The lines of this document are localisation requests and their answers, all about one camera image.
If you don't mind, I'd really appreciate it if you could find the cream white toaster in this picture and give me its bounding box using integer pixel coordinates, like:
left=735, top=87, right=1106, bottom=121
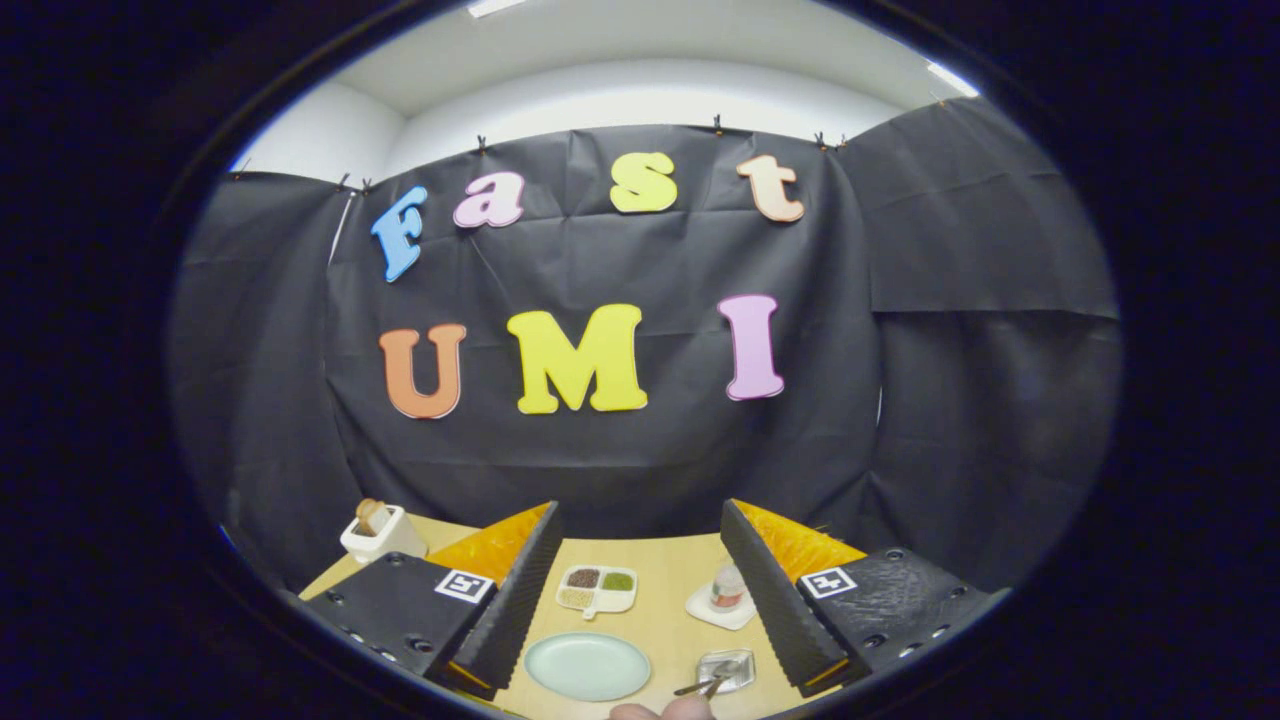
left=340, top=503, right=429, bottom=564

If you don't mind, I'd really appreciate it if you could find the clear red capped water bottle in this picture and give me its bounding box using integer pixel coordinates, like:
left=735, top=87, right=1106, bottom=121
left=709, top=560, right=747, bottom=611

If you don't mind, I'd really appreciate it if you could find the pale green plate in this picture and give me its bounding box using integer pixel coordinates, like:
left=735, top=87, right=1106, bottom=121
left=524, top=632, right=653, bottom=703

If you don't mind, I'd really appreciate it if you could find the white divided bean dish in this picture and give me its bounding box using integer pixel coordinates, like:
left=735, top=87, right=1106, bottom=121
left=556, top=565, right=639, bottom=621

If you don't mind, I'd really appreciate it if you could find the metal wire basket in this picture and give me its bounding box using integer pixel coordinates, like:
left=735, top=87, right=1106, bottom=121
left=696, top=650, right=757, bottom=696

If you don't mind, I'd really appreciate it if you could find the small ceiling light panel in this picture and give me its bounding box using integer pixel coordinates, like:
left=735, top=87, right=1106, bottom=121
left=925, top=60, right=981, bottom=98

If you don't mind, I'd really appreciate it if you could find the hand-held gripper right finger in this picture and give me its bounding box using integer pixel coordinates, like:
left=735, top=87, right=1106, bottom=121
left=720, top=498, right=1006, bottom=699

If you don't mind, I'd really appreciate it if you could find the white square coaster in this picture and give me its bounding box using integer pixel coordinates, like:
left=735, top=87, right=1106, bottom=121
left=685, top=583, right=758, bottom=632

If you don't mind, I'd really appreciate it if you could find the wooden handled spoon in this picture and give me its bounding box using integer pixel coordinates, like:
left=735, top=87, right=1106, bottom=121
left=673, top=660, right=743, bottom=698

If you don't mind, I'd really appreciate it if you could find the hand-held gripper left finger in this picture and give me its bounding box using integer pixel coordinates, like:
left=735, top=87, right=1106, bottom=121
left=300, top=500, right=564, bottom=701

